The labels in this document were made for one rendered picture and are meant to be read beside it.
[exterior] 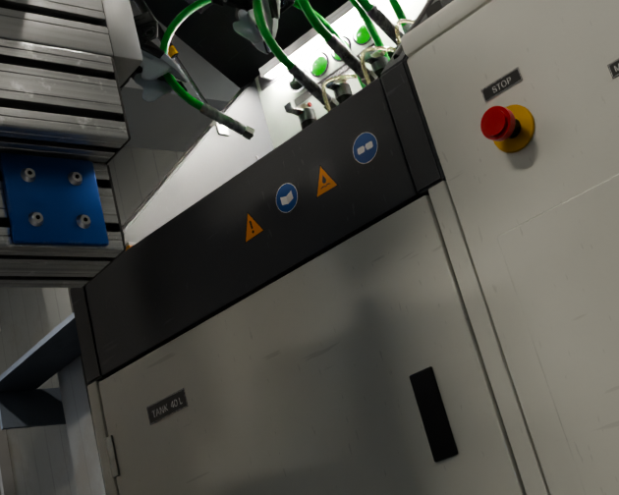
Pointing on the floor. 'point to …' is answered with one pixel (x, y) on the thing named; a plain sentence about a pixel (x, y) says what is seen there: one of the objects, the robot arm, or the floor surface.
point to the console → (553, 217)
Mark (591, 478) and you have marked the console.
